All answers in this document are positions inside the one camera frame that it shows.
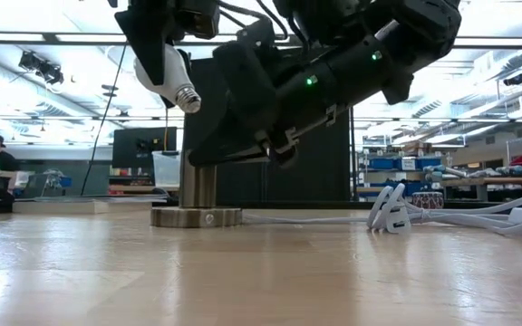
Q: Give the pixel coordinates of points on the black computer monitor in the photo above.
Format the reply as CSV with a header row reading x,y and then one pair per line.
x,y
129,147

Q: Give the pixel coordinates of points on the blue storage bin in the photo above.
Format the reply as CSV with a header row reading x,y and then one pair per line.
x,y
384,163
429,162

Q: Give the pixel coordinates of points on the clear plastic storage container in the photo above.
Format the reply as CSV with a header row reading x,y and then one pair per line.
x,y
167,169

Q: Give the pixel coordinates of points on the black ceiling camera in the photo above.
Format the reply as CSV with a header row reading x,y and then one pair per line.
x,y
514,79

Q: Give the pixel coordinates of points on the wooden workbench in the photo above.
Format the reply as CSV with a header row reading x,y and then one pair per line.
x,y
492,181

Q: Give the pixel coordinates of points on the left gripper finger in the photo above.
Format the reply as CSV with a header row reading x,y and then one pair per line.
x,y
150,41
187,56

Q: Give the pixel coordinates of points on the white lightbulb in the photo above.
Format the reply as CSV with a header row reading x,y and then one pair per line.
x,y
175,83

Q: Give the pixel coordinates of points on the brass lamp socket wooden base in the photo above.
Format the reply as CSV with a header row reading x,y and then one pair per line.
x,y
197,190

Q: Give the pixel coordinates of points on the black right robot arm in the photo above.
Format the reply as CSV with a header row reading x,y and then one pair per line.
x,y
356,68

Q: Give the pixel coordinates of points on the book with landscape cover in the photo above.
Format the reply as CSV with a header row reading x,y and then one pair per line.
x,y
61,207

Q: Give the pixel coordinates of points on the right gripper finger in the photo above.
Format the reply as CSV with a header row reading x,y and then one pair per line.
x,y
225,145

